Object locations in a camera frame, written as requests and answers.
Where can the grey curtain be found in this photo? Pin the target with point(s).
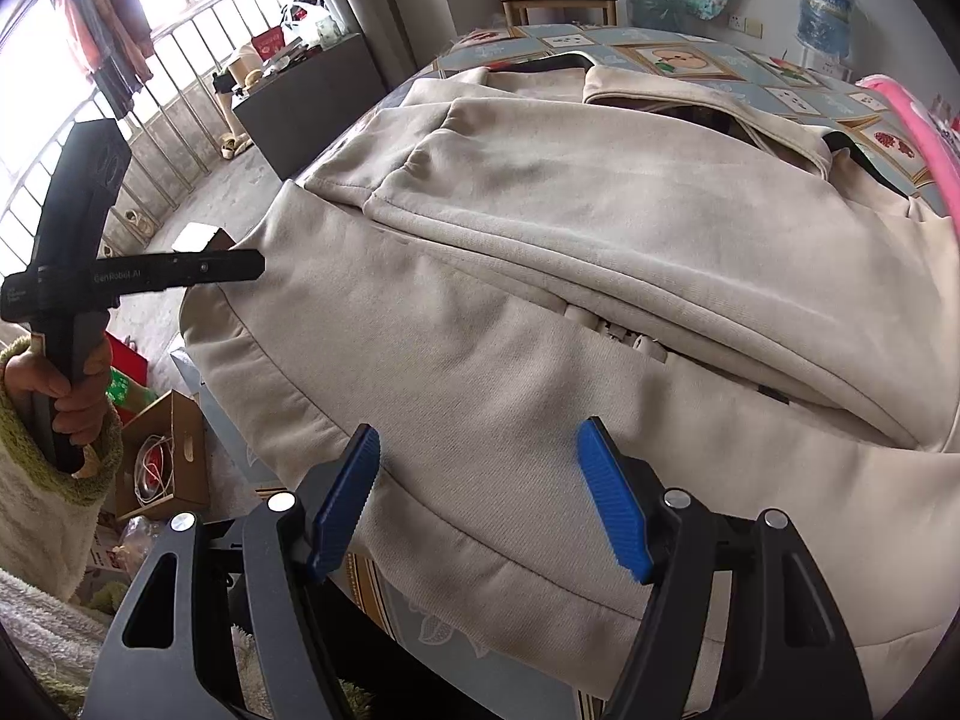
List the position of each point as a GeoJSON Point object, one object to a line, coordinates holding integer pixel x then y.
{"type": "Point", "coordinates": [360, 0]}

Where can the blue water jug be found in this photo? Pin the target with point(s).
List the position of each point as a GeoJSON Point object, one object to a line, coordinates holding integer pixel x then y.
{"type": "Point", "coordinates": [825, 11]}

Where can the pink floral blanket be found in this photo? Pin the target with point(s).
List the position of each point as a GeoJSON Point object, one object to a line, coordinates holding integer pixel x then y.
{"type": "Point", "coordinates": [937, 135]}

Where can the white water dispenser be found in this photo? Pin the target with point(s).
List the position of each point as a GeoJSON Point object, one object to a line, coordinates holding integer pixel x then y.
{"type": "Point", "coordinates": [825, 66]}

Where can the wall socket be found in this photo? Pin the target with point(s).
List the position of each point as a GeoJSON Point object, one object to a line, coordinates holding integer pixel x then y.
{"type": "Point", "coordinates": [745, 25]}

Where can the red box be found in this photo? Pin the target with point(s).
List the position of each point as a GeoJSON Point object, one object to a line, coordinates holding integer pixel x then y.
{"type": "Point", "coordinates": [270, 43]}

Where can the beige slipper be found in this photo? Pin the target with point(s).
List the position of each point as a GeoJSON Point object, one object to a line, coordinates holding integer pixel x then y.
{"type": "Point", "coordinates": [237, 145]}

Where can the metal window railing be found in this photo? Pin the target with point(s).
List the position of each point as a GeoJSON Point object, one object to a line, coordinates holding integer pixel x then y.
{"type": "Point", "coordinates": [187, 135]}

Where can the white plastic bag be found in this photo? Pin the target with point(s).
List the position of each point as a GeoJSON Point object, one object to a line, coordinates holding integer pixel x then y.
{"type": "Point", "coordinates": [307, 22]}

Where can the dark cabinet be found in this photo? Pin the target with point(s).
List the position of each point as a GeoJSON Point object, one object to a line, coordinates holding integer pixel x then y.
{"type": "Point", "coordinates": [315, 112]}

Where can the cardboard box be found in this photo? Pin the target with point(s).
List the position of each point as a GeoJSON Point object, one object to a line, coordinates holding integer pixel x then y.
{"type": "Point", "coordinates": [184, 427]}

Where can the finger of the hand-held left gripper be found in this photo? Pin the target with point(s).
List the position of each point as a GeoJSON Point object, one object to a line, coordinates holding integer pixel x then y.
{"type": "Point", "coordinates": [195, 268]}

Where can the green bottle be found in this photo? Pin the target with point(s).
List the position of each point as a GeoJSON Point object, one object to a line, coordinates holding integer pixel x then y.
{"type": "Point", "coordinates": [124, 392]}

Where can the person's left forearm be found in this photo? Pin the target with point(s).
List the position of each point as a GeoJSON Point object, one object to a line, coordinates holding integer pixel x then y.
{"type": "Point", "coordinates": [45, 525]}

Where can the translucent water jug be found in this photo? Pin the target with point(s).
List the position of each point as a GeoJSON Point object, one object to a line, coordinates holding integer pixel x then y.
{"type": "Point", "coordinates": [660, 11]}

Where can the small brown box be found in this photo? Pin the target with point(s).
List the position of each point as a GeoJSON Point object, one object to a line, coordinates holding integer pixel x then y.
{"type": "Point", "coordinates": [199, 238]}

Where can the patterned tablecloth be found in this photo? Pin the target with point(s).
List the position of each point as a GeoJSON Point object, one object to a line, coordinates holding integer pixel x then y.
{"type": "Point", "coordinates": [750, 75]}

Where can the grey pink hanging clothes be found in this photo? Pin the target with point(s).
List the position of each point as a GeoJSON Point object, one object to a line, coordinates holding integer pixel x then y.
{"type": "Point", "coordinates": [112, 30]}

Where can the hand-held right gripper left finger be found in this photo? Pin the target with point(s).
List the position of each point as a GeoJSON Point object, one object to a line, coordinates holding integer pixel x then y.
{"type": "Point", "coordinates": [345, 499]}

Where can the red gift bag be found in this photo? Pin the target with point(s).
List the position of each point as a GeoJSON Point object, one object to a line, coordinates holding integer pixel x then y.
{"type": "Point", "coordinates": [127, 356]}

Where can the beige zip jacket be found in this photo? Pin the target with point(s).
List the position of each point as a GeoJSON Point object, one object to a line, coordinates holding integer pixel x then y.
{"type": "Point", "coordinates": [525, 330]}

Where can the person's left hand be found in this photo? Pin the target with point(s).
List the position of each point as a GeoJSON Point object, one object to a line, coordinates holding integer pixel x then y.
{"type": "Point", "coordinates": [94, 409]}

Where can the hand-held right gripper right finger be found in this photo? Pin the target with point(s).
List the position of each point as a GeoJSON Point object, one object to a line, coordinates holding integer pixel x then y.
{"type": "Point", "coordinates": [611, 502]}

